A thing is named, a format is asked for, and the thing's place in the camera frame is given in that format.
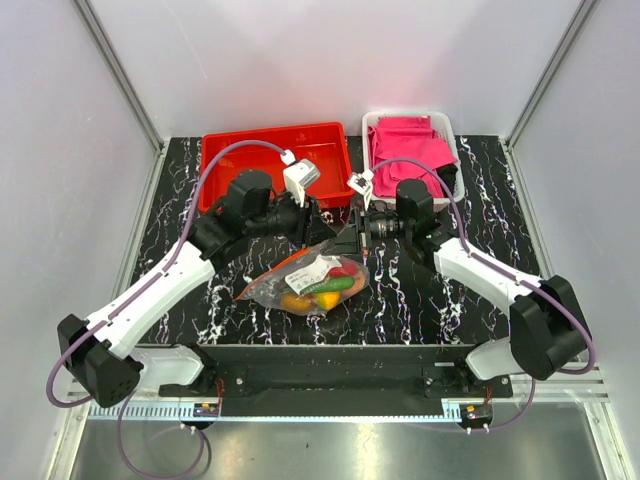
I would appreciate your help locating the clear zip top bag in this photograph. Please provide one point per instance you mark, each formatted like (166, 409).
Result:
(312, 281)

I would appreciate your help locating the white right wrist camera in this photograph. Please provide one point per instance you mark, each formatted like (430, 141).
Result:
(362, 184)

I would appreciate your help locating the black marble pattern mat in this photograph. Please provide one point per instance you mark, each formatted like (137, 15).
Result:
(403, 304)

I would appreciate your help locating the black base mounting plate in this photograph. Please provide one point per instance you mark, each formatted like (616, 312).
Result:
(397, 382)

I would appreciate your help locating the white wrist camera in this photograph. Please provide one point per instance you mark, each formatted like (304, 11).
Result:
(298, 175)
(362, 184)

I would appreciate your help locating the white slotted cable duct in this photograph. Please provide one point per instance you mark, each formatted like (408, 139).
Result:
(158, 411)

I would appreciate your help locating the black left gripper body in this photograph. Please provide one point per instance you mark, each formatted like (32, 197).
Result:
(293, 220)

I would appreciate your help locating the red plastic tray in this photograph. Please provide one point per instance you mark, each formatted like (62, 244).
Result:
(324, 144)

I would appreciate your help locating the left aluminium frame post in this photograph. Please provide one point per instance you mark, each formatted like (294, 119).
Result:
(104, 45)

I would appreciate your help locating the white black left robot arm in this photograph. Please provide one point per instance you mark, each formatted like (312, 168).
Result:
(102, 352)

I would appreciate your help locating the white plastic basket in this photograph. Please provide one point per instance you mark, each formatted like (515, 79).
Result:
(440, 122)

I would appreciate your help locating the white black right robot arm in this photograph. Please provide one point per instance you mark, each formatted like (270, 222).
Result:
(547, 328)

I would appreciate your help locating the aluminium frame post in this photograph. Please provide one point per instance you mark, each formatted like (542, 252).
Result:
(104, 45)
(568, 40)

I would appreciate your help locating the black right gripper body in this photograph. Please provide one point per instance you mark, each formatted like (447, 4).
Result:
(384, 225)

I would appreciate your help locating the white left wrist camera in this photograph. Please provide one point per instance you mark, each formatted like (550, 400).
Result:
(298, 175)

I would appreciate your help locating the right aluminium frame post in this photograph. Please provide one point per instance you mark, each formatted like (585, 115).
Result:
(568, 40)

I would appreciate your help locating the pink cloth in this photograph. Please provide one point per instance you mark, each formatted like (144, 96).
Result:
(414, 138)

